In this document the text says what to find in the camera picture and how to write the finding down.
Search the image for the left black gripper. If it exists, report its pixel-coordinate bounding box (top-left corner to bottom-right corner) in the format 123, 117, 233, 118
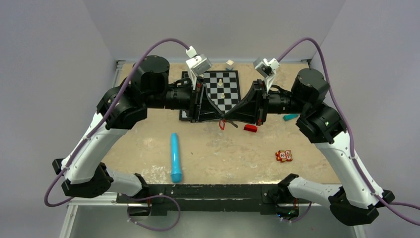
144, 75, 224, 122

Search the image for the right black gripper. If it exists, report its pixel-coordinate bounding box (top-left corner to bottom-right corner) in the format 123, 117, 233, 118
225, 78, 308, 125

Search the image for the silver key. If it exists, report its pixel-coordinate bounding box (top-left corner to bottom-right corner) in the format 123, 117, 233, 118
226, 120, 238, 128

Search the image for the red key tag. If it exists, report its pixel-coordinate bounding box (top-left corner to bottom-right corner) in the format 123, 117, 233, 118
218, 119, 226, 130

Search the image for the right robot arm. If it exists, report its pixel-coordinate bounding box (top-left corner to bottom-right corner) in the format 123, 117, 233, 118
224, 68, 395, 226

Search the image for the red toy brick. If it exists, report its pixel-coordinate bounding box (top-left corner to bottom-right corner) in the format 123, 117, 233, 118
243, 124, 258, 133

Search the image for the black white chessboard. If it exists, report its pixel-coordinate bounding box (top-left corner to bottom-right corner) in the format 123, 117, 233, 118
179, 70, 241, 121

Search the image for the teal toy block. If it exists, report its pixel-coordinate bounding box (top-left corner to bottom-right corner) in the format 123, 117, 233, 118
283, 114, 299, 121

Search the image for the red owl toy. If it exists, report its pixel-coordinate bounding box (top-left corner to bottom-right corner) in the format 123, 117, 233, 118
275, 150, 293, 163

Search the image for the blue plastic flashlight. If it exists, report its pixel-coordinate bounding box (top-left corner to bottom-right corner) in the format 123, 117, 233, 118
170, 133, 183, 183

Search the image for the black base bar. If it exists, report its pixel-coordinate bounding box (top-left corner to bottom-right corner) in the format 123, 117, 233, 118
116, 183, 313, 217

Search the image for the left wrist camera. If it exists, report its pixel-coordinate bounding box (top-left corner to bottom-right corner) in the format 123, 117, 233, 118
186, 46, 212, 90

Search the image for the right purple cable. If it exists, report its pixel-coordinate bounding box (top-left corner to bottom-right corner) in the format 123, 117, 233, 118
275, 37, 420, 218

